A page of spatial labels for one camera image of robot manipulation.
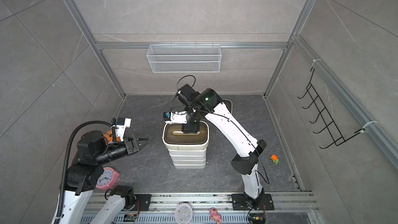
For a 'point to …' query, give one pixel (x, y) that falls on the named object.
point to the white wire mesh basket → (184, 58)
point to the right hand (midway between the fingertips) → (188, 123)
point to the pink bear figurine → (215, 215)
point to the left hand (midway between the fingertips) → (152, 137)
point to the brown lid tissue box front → (173, 138)
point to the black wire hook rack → (330, 128)
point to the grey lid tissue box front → (188, 158)
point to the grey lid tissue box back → (187, 153)
